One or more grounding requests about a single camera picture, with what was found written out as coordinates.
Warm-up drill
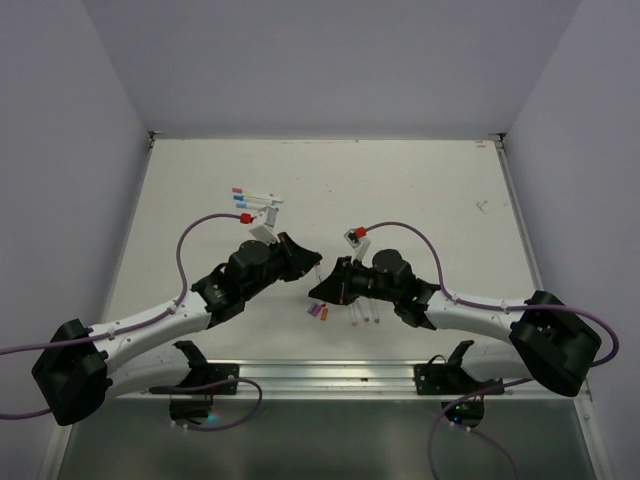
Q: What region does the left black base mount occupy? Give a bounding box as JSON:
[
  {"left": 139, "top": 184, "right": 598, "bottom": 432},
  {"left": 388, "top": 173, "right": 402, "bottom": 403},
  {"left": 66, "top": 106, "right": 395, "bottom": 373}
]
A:
[{"left": 149, "top": 340, "right": 240, "bottom": 426}]

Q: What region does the orange white pen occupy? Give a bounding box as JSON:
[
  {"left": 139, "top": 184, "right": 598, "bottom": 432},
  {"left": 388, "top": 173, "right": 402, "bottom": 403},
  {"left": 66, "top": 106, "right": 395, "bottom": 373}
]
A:
[{"left": 349, "top": 303, "right": 358, "bottom": 327}]

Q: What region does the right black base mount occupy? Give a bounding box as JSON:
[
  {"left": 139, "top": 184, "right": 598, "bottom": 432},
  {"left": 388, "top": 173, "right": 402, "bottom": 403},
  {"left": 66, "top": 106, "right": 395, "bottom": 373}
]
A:
[{"left": 413, "top": 340, "right": 504, "bottom": 429}]

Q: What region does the light blue capped pen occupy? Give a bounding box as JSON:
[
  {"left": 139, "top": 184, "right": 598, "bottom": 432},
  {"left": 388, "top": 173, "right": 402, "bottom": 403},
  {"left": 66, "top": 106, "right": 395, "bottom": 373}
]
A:
[{"left": 235, "top": 202, "right": 280, "bottom": 212}]

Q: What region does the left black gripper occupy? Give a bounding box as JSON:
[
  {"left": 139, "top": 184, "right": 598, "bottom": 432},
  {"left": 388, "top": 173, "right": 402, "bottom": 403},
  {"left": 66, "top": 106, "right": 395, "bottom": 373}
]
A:
[{"left": 242, "top": 230, "right": 320, "bottom": 300}]

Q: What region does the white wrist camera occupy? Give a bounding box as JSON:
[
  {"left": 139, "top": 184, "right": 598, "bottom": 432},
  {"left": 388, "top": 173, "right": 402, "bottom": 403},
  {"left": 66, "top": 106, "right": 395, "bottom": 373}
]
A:
[
  {"left": 344, "top": 227, "right": 371, "bottom": 262},
  {"left": 249, "top": 206, "right": 279, "bottom": 245}
]

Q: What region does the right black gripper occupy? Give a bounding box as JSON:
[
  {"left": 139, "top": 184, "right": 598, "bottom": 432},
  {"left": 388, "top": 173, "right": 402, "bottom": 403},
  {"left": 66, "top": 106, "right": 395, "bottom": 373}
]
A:
[{"left": 308, "top": 254, "right": 399, "bottom": 305}]

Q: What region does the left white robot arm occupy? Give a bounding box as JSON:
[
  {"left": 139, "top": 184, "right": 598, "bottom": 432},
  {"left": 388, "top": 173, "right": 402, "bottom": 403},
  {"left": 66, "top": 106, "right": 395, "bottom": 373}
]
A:
[{"left": 32, "top": 232, "right": 322, "bottom": 426}]

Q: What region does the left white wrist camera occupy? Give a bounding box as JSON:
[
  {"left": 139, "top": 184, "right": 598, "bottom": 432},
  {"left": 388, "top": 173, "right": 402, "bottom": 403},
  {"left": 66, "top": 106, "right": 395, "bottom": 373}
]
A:
[{"left": 249, "top": 206, "right": 279, "bottom": 245}]

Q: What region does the blue capped white pen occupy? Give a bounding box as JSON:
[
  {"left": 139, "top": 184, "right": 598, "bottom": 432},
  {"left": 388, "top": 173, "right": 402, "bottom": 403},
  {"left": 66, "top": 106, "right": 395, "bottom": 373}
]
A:
[{"left": 233, "top": 195, "right": 283, "bottom": 205}]

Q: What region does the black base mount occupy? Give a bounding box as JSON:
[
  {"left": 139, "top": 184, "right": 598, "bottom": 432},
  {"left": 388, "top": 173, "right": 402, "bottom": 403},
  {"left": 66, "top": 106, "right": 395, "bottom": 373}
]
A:
[
  {"left": 413, "top": 340, "right": 504, "bottom": 429},
  {"left": 149, "top": 340, "right": 240, "bottom": 426}
]

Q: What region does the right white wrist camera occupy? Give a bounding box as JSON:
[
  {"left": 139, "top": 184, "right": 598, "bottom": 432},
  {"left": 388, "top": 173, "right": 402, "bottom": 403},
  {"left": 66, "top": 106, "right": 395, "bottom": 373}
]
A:
[{"left": 344, "top": 227, "right": 371, "bottom": 262}]

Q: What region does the aluminium mounting rail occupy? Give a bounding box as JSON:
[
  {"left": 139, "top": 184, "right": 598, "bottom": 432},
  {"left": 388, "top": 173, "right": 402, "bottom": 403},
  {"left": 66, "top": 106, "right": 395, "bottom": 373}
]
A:
[{"left": 119, "top": 357, "right": 591, "bottom": 401}]

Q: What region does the pink capped white pen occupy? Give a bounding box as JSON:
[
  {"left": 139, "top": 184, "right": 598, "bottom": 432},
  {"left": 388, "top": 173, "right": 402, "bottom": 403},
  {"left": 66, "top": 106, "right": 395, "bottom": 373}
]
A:
[{"left": 231, "top": 187, "right": 275, "bottom": 199}]

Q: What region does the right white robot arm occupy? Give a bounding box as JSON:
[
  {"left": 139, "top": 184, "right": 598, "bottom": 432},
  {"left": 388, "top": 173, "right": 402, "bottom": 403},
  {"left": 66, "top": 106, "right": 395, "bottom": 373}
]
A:
[{"left": 309, "top": 249, "right": 602, "bottom": 397}]

